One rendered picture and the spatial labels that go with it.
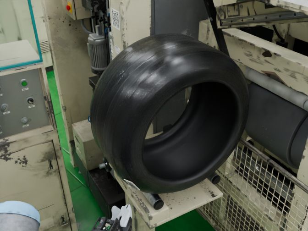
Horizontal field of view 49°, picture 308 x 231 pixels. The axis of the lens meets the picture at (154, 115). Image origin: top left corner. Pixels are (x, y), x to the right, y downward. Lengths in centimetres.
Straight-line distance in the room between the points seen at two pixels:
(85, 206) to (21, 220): 183
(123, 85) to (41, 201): 117
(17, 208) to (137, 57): 60
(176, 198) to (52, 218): 95
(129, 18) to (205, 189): 81
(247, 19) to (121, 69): 51
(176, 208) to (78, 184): 147
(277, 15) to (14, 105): 124
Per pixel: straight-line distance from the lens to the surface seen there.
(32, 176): 196
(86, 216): 256
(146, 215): 139
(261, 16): 128
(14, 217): 82
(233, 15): 139
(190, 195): 152
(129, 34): 135
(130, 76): 108
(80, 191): 274
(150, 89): 103
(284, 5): 103
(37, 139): 183
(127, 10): 132
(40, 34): 459
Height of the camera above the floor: 188
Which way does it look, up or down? 32 degrees down
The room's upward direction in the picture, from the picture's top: 1 degrees counter-clockwise
